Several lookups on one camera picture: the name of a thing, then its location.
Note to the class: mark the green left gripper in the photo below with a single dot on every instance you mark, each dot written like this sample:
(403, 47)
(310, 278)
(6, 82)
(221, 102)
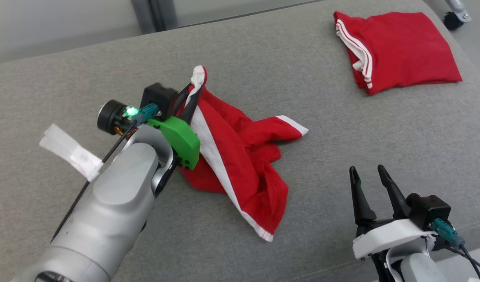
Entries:
(181, 141)

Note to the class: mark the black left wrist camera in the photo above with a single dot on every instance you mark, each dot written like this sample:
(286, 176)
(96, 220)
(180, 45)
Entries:
(157, 98)

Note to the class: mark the red Bulls jersey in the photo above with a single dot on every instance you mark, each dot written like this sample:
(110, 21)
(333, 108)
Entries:
(404, 51)

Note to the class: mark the black caster wheel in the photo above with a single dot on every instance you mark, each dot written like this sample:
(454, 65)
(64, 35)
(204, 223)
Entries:
(453, 19)

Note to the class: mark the red basketball shorts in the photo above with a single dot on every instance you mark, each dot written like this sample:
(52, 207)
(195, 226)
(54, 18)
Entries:
(244, 164)

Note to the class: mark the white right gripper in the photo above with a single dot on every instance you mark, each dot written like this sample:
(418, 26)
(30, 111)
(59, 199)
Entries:
(388, 235)

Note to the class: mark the grey partition post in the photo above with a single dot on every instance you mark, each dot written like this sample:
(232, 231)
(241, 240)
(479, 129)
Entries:
(154, 15)

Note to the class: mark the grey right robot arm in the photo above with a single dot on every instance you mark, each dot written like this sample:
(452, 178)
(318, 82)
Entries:
(420, 270)

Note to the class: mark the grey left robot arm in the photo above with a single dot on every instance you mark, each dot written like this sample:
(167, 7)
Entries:
(114, 203)

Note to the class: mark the grey partition base rail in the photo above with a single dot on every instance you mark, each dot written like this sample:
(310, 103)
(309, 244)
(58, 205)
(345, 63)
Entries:
(224, 18)

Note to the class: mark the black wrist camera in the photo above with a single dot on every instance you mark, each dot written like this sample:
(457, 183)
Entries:
(430, 209)
(157, 98)

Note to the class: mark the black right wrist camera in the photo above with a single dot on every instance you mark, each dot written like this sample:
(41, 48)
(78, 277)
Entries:
(430, 209)

